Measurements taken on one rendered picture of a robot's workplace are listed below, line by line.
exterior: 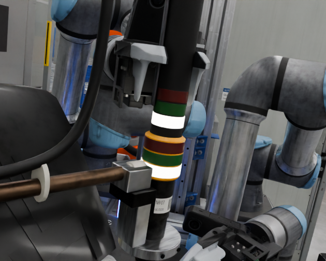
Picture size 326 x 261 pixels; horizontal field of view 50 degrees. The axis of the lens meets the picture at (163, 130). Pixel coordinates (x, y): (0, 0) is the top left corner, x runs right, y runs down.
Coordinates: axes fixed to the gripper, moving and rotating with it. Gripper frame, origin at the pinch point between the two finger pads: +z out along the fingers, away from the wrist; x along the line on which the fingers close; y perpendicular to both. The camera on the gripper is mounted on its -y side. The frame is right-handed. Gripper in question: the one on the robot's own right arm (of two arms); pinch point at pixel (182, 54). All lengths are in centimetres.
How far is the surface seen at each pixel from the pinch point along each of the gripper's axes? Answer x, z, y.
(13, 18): 48, -470, -15
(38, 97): 12.7, -13.1, 7.5
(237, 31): -100, -166, -19
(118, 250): -0.5, -15.4, 30.6
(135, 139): -107, -381, 109
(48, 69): -2, -594, 53
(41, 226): 11.6, 0.4, 17.5
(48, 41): 2, -588, 8
